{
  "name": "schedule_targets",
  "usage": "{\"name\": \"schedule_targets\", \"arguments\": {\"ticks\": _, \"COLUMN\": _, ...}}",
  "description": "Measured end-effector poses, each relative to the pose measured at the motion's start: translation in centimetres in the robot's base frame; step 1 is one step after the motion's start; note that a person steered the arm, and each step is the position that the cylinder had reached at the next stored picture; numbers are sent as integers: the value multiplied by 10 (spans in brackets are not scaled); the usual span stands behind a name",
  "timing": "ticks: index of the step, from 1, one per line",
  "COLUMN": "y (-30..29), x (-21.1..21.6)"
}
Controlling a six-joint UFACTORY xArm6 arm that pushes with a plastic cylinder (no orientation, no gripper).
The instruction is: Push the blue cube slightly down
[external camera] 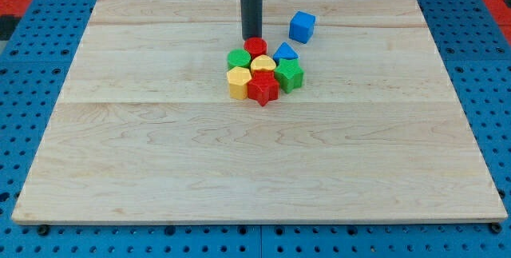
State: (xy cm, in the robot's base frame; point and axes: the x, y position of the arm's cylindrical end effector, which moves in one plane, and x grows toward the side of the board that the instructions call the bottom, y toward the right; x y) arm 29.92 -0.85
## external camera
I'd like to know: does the blue triangle block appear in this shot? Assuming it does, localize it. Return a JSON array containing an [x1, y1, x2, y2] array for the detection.
[[272, 42, 299, 63]]

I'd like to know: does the green cylinder block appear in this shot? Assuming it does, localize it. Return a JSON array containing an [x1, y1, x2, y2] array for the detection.
[[227, 49, 252, 70]]

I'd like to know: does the red star block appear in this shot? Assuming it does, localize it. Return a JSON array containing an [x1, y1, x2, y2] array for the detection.
[[248, 71, 279, 106]]

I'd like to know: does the yellow pentagon block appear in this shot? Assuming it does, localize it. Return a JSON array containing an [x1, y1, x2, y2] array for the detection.
[[226, 66, 252, 100]]

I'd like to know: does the blue cube block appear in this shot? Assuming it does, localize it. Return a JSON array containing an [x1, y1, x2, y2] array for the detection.
[[288, 11, 316, 44]]

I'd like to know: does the green star block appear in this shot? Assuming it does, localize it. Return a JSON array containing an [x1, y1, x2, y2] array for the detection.
[[274, 58, 304, 93]]

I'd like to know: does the red cylinder block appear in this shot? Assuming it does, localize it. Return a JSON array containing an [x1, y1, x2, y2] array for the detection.
[[244, 37, 267, 59]]

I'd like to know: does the yellow heart block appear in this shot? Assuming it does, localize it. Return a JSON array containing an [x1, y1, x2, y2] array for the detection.
[[250, 55, 276, 73]]

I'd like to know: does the light wooden board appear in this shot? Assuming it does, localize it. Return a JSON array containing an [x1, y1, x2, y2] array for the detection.
[[12, 0, 507, 225]]

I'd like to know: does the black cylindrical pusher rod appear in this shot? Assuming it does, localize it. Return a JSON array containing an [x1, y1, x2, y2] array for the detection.
[[240, 0, 263, 40]]

